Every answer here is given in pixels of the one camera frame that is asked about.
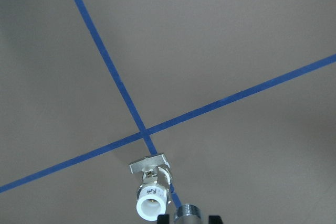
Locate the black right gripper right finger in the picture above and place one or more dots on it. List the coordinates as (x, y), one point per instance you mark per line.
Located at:
(215, 219)

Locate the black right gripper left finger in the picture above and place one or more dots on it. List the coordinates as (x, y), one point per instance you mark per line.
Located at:
(163, 219)

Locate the chrome tee pipe fitting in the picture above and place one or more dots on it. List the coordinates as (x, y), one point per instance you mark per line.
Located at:
(188, 214)

